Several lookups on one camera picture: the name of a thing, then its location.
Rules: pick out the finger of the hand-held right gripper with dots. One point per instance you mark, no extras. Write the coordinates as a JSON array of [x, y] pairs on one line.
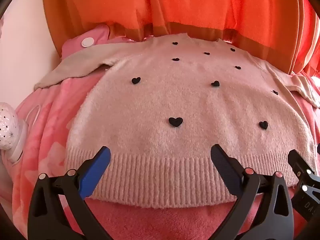
[[297, 161]]

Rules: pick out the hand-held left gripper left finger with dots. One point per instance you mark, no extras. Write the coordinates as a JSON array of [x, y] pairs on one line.
[[100, 166]]

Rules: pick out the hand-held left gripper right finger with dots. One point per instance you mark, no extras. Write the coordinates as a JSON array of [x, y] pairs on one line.
[[223, 166]]

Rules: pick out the pink sweater with black hearts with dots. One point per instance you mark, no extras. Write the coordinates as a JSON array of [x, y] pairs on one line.
[[180, 110]]

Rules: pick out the pink fleece blanket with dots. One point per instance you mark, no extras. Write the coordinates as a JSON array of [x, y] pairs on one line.
[[43, 140]]

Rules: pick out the white speckled night light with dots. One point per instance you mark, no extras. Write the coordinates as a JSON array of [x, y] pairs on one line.
[[8, 127]]

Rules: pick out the pink pillow with white button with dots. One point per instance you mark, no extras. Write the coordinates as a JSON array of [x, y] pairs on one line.
[[73, 47]]

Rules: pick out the wooden headboard frame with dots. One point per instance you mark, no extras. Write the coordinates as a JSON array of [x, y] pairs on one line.
[[200, 32]]

